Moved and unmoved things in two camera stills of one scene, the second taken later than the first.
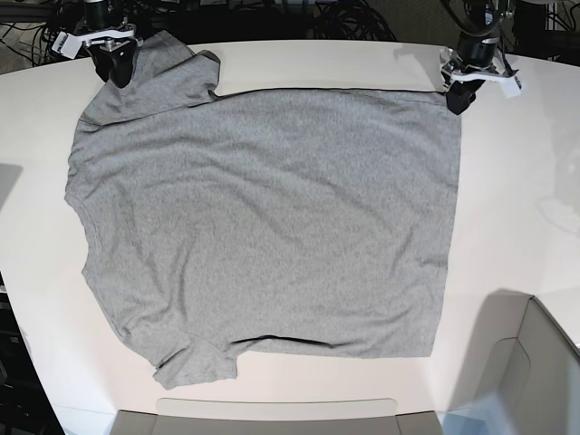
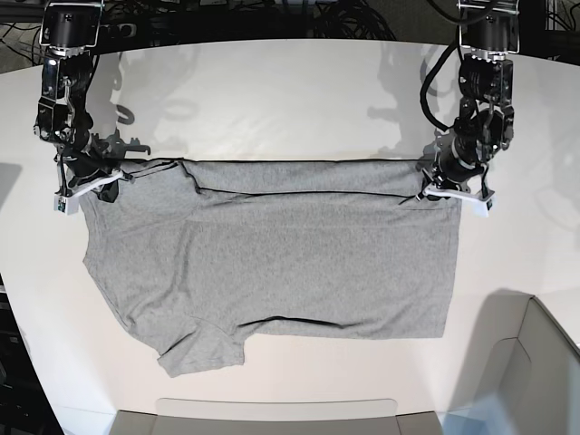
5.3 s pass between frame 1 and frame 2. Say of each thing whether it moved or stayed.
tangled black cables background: stayed
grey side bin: stayed
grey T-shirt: moved
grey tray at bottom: stayed
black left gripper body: moved
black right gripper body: moved
